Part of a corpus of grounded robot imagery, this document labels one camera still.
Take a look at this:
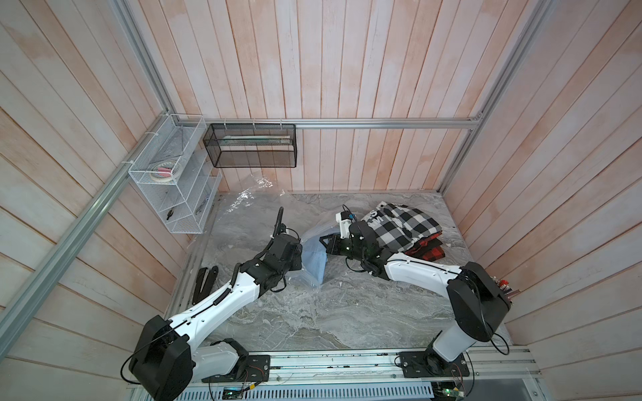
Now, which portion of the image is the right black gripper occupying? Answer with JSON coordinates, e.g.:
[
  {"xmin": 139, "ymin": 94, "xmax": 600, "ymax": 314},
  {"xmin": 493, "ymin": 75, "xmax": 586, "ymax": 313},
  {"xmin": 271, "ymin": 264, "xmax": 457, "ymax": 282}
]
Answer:
[{"xmin": 318, "ymin": 234, "xmax": 368, "ymax": 266}]

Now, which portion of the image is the light blue shirt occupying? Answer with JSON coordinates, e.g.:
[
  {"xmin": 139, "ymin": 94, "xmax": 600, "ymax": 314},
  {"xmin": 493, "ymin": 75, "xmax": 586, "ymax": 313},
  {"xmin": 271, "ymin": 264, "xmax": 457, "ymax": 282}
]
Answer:
[{"xmin": 300, "ymin": 229, "xmax": 328, "ymax": 287}]

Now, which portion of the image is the black white plaid shirt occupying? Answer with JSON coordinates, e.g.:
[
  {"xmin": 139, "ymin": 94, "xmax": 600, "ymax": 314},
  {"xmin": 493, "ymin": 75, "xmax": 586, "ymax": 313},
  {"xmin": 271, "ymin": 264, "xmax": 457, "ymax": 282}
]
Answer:
[{"xmin": 363, "ymin": 202, "xmax": 442, "ymax": 252}]

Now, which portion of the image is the clear plastic vacuum bag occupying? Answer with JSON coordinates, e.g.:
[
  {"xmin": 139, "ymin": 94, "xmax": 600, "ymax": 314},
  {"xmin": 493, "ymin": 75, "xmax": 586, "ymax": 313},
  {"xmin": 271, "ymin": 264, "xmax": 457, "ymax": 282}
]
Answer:
[{"xmin": 210, "ymin": 168, "xmax": 362, "ymax": 289}]

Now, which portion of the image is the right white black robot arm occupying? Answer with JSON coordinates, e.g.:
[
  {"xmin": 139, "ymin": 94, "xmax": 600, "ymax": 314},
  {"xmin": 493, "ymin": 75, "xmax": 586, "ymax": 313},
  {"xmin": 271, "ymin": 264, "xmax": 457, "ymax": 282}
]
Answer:
[{"xmin": 319, "ymin": 220, "xmax": 511, "ymax": 378}]

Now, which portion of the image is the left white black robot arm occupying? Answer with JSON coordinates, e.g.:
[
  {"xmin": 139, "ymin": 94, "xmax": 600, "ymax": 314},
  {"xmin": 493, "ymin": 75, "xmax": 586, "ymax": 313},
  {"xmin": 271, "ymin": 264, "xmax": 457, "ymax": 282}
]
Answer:
[{"xmin": 126, "ymin": 232, "xmax": 303, "ymax": 400}]

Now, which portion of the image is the green cup with pencils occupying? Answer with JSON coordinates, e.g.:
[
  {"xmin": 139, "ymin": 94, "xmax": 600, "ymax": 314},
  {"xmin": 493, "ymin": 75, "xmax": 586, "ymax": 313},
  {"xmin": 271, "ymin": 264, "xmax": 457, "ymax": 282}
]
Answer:
[{"xmin": 493, "ymin": 277, "xmax": 521, "ymax": 300}]

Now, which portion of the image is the tape roll on shelf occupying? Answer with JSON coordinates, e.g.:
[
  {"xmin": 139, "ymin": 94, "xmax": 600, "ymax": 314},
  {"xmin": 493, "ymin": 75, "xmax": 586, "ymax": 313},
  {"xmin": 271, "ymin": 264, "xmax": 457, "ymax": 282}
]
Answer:
[{"xmin": 149, "ymin": 160, "xmax": 182, "ymax": 183}]

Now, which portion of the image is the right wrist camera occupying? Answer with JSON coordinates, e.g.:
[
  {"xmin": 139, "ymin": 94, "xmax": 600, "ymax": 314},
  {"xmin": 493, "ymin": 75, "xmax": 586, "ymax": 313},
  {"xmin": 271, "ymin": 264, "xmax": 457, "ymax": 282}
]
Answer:
[{"xmin": 335, "ymin": 210, "xmax": 356, "ymax": 239}]

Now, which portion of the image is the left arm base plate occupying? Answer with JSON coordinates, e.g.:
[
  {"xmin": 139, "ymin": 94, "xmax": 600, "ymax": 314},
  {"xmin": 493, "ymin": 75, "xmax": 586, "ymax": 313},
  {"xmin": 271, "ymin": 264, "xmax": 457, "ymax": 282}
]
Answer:
[{"xmin": 202, "ymin": 354, "xmax": 271, "ymax": 384}]

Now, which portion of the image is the black wire mesh basket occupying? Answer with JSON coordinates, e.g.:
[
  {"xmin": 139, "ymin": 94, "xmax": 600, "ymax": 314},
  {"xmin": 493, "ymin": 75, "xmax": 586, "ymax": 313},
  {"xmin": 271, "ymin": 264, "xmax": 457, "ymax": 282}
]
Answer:
[{"xmin": 202, "ymin": 123, "xmax": 299, "ymax": 169}]

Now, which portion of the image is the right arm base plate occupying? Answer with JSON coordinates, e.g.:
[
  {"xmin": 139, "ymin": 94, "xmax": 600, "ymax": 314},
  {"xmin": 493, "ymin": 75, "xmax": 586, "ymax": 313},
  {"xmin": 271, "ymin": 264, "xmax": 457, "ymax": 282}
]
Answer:
[{"xmin": 398, "ymin": 350, "xmax": 471, "ymax": 379}]

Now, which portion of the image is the white wire mesh shelf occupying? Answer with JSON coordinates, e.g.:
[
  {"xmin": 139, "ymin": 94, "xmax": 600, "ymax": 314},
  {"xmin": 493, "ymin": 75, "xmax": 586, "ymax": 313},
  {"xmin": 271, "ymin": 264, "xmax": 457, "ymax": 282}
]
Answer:
[{"xmin": 129, "ymin": 114, "xmax": 222, "ymax": 235}]

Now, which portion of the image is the aluminium front rail frame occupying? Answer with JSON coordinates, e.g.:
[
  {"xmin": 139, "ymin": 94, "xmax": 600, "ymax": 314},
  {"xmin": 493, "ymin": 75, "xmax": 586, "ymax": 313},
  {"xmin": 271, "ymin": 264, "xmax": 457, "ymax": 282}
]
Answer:
[{"xmin": 182, "ymin": 347, "xmax": 542, "ymax": 394}]

